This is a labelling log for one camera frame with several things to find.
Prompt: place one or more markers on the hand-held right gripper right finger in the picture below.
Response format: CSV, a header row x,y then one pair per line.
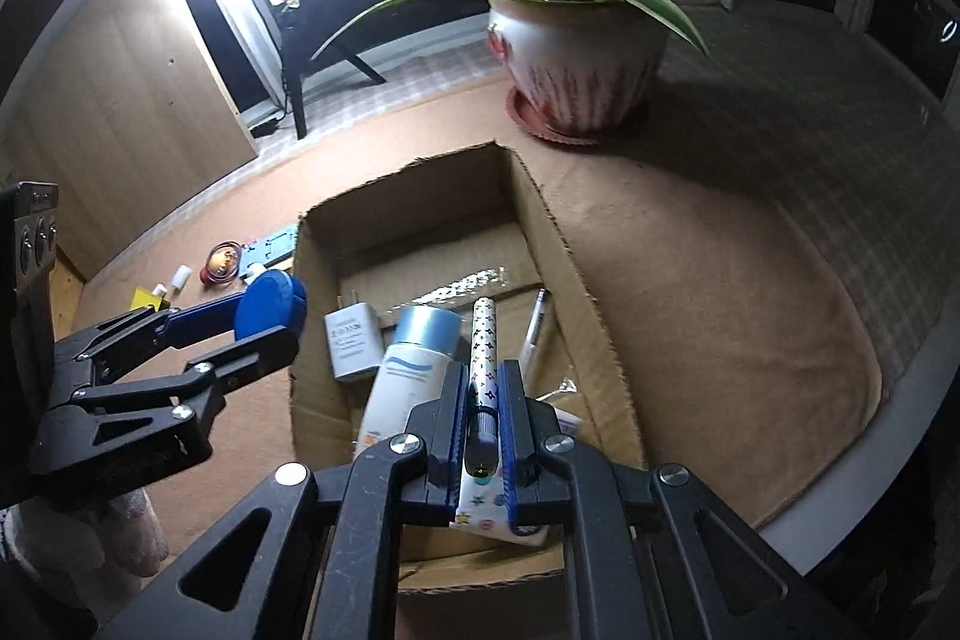
x,y
511,460

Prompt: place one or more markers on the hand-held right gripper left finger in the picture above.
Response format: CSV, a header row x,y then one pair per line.
x,y
456,460

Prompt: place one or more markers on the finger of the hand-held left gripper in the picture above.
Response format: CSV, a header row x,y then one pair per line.
x,y
202,319
240,362

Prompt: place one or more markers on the small white glue bottle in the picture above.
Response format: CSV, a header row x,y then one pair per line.
x,y
181,278

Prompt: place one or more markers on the red and yellow toy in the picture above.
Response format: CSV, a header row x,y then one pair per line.
x,y
220,265

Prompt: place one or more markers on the blue round tin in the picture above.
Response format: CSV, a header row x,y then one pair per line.
x,y
270,306

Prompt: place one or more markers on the printed tissue pack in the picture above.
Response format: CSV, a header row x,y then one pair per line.
x,y
487,524

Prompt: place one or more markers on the white sunscreen bottle blue cap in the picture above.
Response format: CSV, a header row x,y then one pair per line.
x,y
409,377

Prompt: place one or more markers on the blue plastic phone stand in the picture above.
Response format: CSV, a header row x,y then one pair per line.
x,y
271,246

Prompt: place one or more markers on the white power adapter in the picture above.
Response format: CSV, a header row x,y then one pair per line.
x,y
349,340

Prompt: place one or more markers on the printed white tube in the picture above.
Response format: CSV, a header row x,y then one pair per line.
x,y
484,347

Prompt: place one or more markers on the clear gel pen black grip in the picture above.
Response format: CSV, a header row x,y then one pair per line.
x,y
536,329

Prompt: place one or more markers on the cardboard box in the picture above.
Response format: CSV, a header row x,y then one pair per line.
x,y
420,197

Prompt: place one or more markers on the person's left hand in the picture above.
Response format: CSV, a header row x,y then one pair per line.
x,y
120,535

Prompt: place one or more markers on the black power strip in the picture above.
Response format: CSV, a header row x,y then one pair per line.
x,y
262,125

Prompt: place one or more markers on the large wooden board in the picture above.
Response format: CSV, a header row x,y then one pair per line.
x,y
135,123

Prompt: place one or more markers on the black tripod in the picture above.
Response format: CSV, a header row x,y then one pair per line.
x,y
298,100

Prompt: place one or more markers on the red pot saucer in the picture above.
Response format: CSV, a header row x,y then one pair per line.
x,y
525,119

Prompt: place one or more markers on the white and red flower pot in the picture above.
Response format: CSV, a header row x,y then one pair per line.
x,y
577,70

